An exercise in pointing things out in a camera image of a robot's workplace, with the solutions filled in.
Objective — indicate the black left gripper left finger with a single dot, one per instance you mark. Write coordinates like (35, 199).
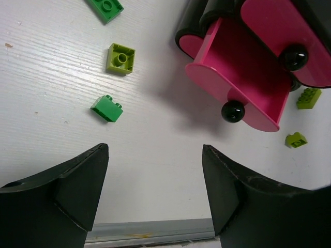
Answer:
(56, 207)

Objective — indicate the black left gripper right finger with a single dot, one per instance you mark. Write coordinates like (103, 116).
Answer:
(251, 210)

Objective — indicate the lime long lego brick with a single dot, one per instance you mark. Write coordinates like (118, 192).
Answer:
(308, 98)

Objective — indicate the pink drawer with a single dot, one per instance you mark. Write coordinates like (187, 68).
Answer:
(281, 24)
(190, 44)
(232, 65)

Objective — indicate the lime square lego brick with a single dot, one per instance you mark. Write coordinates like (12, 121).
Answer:
(120, 59)

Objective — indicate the pink top drawer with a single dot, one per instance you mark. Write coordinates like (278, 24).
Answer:
(281, 24)

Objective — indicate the pink bottom drawer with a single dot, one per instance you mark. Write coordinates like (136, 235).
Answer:
(190, 44)

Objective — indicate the black drawer cabinet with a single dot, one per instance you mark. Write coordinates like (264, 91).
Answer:
(200, 15)

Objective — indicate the dark green lego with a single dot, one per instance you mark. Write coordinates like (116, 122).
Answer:
(106, 10)
(107, 109)

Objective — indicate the aluminium table front rail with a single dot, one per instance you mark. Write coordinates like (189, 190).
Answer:
(172, 230)

